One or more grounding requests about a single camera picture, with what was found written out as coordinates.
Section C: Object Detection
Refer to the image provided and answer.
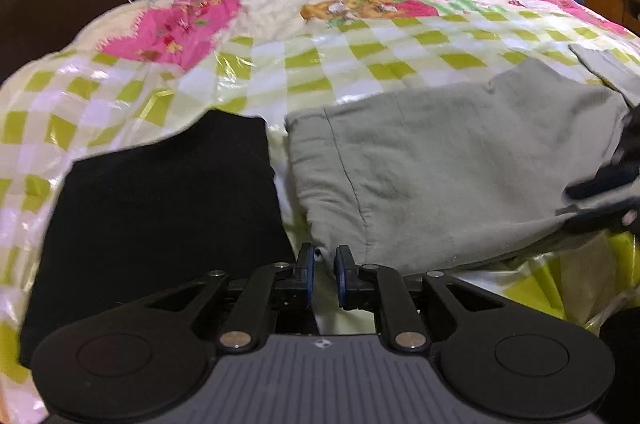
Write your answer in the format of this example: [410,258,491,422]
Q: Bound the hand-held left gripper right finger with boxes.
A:
[334,245,506,353]

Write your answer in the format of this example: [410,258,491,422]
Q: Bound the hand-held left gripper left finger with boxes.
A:
[145,243,319,353]

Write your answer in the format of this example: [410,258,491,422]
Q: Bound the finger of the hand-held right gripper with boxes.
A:
[570,206,640,236]
[565,161,640,201]

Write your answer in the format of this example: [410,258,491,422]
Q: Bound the grey-green pants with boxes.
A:
[285,44,640,277]

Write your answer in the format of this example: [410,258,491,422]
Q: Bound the wooden cabinet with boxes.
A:
[582,0,640,37]

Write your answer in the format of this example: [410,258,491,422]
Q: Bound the black folded cloth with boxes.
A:
[19,109,297,370]

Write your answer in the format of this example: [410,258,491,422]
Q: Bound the checked printed blanket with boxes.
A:
[0,0,640,424]

